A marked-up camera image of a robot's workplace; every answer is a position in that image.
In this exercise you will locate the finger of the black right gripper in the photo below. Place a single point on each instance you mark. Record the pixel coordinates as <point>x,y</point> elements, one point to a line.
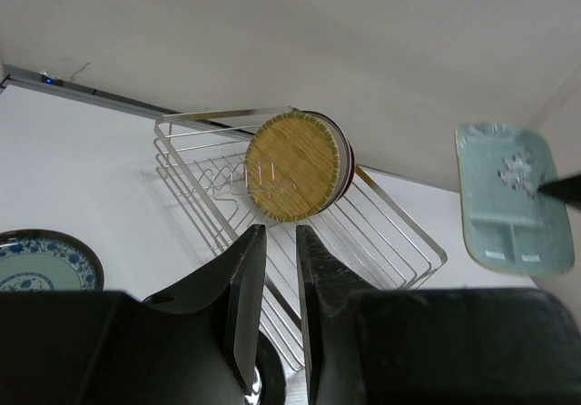
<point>566,190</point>

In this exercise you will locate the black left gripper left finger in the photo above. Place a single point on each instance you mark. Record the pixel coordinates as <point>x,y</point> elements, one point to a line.
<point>194,342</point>

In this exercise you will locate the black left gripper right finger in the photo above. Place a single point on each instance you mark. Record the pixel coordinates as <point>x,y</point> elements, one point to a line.
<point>363,345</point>

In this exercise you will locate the light green rectangular dish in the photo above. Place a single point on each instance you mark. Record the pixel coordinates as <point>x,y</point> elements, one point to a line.
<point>508,224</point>

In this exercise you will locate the glossy black plate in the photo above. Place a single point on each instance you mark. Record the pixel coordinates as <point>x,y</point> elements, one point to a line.
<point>269,384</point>

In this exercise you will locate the blue and white plate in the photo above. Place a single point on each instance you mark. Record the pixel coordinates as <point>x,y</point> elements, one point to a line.
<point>44,260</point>

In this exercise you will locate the woven bamboo round plate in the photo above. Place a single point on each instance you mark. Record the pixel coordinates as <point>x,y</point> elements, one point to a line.
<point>295,164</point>

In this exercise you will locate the silver wire dish rack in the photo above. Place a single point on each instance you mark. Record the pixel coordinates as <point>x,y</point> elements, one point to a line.
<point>215,190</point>

